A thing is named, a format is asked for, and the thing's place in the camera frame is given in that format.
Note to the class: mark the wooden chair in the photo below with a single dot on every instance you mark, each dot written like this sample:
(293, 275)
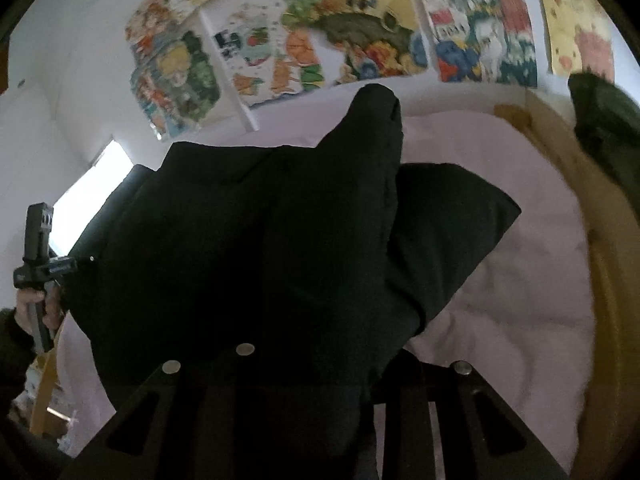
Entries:
(45, 395)

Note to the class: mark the colourful cartoon wall poster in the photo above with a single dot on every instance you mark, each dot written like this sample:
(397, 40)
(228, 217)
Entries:
(172, 75)

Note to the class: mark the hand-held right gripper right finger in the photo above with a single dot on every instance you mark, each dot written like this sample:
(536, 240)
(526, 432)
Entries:
(450, 410)

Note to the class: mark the dark green garment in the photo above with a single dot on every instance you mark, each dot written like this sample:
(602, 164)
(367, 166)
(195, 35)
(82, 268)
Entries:
(605, 120)

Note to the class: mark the black jacket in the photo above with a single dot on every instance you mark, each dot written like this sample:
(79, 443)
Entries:
(250, 235)

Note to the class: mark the yellow pink wall poster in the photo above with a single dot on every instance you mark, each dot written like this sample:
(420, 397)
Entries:
(575, 15)

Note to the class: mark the person's left hand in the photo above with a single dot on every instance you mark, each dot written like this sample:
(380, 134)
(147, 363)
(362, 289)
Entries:
(52, 310)

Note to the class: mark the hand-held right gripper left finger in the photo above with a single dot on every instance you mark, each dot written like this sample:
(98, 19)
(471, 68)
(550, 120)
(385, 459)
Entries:
(200, 410)

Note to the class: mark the bright window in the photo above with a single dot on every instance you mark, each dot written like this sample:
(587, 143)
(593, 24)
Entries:
(85, 195)

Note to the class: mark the wooden bed frame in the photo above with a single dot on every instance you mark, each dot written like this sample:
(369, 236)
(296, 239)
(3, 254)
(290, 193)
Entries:
(610, 285)

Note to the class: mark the yellow green-monster wall poster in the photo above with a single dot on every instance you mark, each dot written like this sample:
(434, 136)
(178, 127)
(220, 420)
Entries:
(350, 20)

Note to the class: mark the person's left forearm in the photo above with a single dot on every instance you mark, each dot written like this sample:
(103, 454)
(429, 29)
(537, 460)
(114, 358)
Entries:
(12, 355)

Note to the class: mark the white cartoon wall poster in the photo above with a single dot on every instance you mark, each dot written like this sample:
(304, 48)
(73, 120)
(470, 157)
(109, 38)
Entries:
(260, 45)

